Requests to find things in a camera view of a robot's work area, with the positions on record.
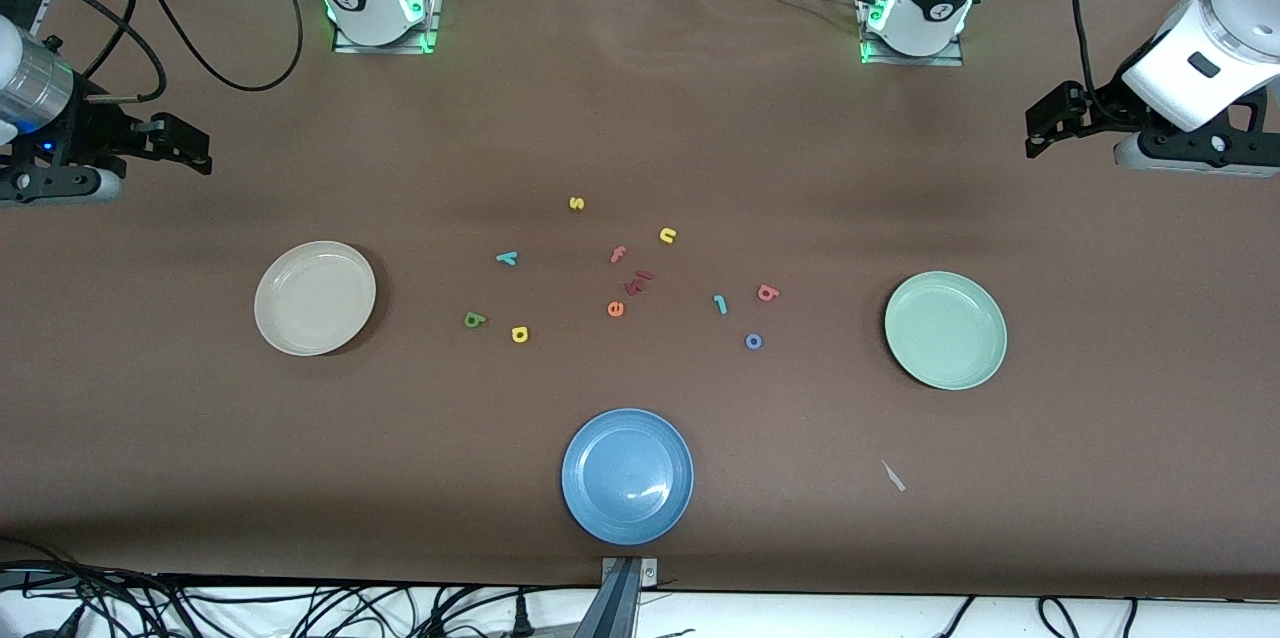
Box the metal mounting bracket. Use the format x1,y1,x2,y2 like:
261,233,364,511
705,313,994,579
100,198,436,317
575,556,660,638

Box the blue plate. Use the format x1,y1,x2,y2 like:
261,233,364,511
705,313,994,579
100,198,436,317
561,407,695,547

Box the long black right arm cable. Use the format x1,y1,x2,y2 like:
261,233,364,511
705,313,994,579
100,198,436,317
125,0,305,93

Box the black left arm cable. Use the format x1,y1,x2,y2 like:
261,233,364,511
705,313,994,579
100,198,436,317
1071,0,1111,114

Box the tangled black floor cables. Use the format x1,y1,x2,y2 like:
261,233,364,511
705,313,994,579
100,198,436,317
0,538,601,638

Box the light green plate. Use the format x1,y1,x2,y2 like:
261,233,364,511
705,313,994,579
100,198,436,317
884,270,1009,391

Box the beige brown plate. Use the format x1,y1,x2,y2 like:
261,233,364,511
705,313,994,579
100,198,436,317
253,240,378,357

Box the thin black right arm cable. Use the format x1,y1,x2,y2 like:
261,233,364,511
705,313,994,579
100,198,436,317
45,0,169,104

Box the brown table cover sheet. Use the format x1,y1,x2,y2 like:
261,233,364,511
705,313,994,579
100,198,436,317
0,0,1280,601

